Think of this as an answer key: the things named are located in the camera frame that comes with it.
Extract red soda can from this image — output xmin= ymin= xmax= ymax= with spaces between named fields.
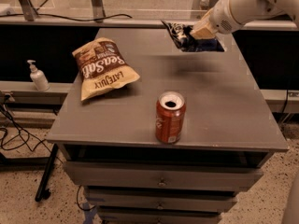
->
xmin=155 ymin=91 xmax=186 ymax=144

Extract black floor cables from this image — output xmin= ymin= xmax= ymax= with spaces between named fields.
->
xmin=0 ymin=91 xmax=52 ymax=154

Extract metal window railing frame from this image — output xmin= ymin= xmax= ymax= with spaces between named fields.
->
xmin=0 ymin=0 xmax=299 ymax=32

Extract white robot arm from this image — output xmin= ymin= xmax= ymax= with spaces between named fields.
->
xmin=190 ymin=0 xmax=299 ymax=39

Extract blue chip bag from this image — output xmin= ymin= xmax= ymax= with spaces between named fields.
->
xmin=162 ymin=21 xmax=224 ymax=52

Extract black cable on ledge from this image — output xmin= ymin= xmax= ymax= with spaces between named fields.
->
xmin=0 ymin=12 xmax=133 ymax=22

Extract brown sea salt chip bag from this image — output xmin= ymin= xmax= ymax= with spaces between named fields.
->
xmin=72 ymin=37 xmax=140 ymax=101

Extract white pump dispenser bottle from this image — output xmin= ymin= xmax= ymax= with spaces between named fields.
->
xmin=27 ymin=60 xmax=50 ymax=91

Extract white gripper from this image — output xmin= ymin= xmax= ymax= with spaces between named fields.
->
xmin=190 ymin=0 xmax=245 ymax=39

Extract black metal stand leg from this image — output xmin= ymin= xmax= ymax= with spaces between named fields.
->
xmin=35 ymin=144 xmax=58 ymax=202

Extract grey drawer cabinet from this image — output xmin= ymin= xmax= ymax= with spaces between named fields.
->
xmin=49 ymin=28 xmax=287 ymax=224

